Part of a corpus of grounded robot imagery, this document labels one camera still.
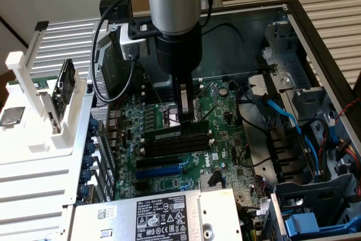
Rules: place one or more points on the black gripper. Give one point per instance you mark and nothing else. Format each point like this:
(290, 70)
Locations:
(179, 52)

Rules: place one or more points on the green ram stick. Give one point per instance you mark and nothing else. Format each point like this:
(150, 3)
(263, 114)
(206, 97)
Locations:
(36, 84)
(163, 133)

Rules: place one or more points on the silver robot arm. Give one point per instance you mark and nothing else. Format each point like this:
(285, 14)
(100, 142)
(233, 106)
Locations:
(175, 4)

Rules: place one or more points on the thin metal locking lever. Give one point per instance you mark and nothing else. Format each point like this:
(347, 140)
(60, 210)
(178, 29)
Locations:
(154, 92)

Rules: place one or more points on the round coin battery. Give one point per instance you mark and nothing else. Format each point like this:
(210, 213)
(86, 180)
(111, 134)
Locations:
(223, 91)

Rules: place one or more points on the open pc case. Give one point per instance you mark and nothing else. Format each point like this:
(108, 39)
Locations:
(239, 40)

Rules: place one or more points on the cpu socket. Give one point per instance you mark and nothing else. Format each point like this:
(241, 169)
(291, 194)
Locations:
(169, 114)

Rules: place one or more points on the black box device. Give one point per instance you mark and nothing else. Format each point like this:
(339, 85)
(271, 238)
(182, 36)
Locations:
(122, 12)

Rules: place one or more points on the grey metal disk bay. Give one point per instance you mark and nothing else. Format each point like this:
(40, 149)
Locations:
(282, 54)

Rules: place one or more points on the green motherboard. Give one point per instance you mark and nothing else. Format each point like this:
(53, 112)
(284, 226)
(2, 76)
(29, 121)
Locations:
(225, 145)

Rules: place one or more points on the long black expansion slot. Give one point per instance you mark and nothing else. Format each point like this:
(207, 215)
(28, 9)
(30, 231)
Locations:
(158, 162)

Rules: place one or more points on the blue slot latch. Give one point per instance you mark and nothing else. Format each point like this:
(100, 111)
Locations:
(84, 191)
(88, 161)
(89, 148)
(86, 176)
(93, 125)

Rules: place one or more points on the green graphics card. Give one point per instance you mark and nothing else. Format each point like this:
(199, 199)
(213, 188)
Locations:
(66, 83)

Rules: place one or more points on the blue expansion slot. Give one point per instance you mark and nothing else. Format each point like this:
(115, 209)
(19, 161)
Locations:
(158, 172)

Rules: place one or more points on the silver chipset heatsink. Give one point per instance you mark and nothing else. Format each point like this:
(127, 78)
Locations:
(204, 180)

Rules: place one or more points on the short black expansion slot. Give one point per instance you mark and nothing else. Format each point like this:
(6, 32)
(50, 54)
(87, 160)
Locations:
(141, 186)

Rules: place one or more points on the black plastic end cap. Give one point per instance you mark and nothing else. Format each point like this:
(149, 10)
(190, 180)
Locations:
(41, 25)

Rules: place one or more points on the white parts rack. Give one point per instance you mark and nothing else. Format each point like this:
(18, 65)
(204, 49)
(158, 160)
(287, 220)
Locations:
(36, 139)

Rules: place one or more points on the silver cpu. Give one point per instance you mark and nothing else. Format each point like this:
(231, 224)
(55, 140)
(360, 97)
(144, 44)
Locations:
(12, 115)

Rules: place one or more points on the silver power supply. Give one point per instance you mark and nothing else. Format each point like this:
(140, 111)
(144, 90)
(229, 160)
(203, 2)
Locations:
(118, 224)

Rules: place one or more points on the blue disk caddy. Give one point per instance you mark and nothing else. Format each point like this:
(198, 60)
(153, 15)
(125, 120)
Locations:
(301, 225)

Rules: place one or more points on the black camera bracket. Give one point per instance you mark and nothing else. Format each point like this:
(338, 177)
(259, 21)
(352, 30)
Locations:
(135, 29)

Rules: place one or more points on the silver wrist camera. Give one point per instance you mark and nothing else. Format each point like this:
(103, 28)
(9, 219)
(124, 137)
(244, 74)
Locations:
(129, 44)

